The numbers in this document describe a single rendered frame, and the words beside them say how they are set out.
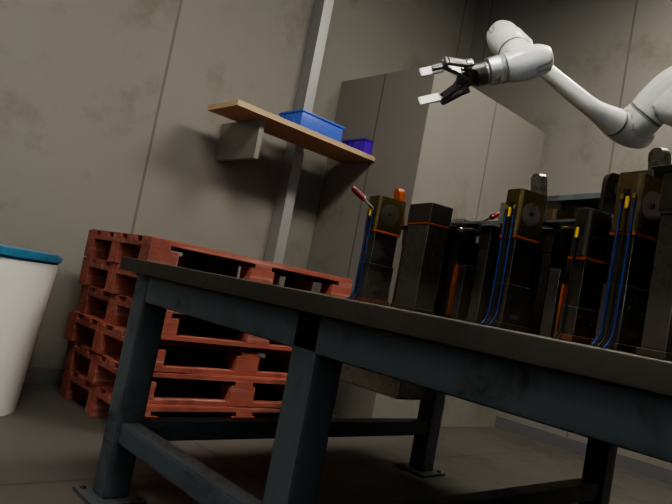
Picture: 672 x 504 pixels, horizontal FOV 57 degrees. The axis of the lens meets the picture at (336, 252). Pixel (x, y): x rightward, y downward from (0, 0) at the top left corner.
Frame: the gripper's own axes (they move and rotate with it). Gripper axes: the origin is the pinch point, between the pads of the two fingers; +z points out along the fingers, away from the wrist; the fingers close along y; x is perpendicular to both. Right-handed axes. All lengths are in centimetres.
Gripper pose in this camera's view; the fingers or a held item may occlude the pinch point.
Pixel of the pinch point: (423, 86)
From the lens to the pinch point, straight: 204.1
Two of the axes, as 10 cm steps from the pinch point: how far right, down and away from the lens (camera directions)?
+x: -2.0, -8.8, 4.3
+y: 0.9, 4.2, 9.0
